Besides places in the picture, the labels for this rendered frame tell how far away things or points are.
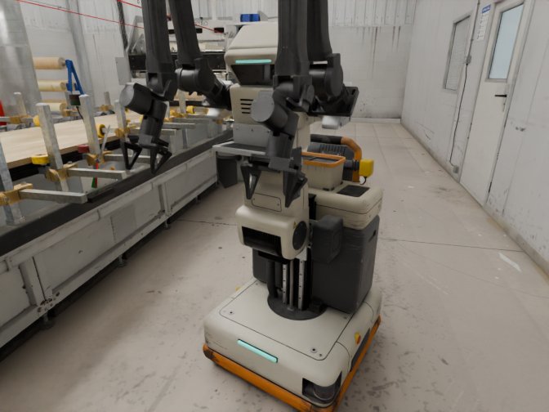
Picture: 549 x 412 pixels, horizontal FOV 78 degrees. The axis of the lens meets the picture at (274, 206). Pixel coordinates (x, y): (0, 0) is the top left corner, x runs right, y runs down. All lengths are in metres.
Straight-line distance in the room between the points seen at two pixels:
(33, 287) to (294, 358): 1.34
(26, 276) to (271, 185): 1.35
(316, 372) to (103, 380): 0.96
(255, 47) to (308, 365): 1.07
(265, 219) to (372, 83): 9.11
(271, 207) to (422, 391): 1.04
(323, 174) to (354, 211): 0.19
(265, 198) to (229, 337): 0.63
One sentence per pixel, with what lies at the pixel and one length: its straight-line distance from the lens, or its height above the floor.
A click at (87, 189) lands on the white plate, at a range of 1.91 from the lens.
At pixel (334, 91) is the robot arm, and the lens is 0.88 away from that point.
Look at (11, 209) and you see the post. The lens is 1.64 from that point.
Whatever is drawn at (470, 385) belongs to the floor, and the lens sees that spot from 1.86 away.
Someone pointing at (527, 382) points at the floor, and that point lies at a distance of 1.99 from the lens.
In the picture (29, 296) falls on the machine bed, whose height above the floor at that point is 0.22.
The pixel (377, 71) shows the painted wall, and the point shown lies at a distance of 10.11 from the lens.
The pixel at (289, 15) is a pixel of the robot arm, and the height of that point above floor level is 1.36.
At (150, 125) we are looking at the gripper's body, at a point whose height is 1.12.
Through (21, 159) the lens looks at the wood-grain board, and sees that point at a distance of 1.89.
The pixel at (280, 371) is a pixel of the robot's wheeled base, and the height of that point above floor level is 0.21.
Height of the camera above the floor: 1.25
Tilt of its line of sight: 21 degrees down
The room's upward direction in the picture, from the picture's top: straight up
